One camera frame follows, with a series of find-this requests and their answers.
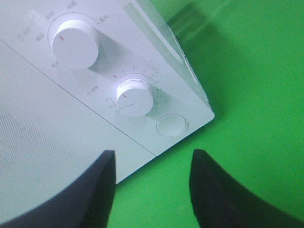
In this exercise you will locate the green tablecloth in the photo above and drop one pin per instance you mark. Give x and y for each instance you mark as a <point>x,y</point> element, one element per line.
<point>249,58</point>

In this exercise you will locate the white lower timer knob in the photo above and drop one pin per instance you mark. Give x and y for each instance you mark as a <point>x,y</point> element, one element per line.
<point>136,97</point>

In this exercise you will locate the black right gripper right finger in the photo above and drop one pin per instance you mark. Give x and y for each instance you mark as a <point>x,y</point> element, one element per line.
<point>219,201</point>

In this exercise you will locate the white microwave oven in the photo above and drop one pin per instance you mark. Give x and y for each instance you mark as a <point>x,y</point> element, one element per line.
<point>135,42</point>

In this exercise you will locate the white microwave door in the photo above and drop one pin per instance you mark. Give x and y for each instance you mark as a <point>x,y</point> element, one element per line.
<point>48,138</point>

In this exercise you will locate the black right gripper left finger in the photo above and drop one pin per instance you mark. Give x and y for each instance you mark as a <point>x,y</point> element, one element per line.
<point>85,203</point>

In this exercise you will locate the round white door button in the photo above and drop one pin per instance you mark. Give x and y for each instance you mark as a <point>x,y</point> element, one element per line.
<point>171,125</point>

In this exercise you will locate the white upper power knob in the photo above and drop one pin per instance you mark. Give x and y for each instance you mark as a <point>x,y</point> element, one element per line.
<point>75,44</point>

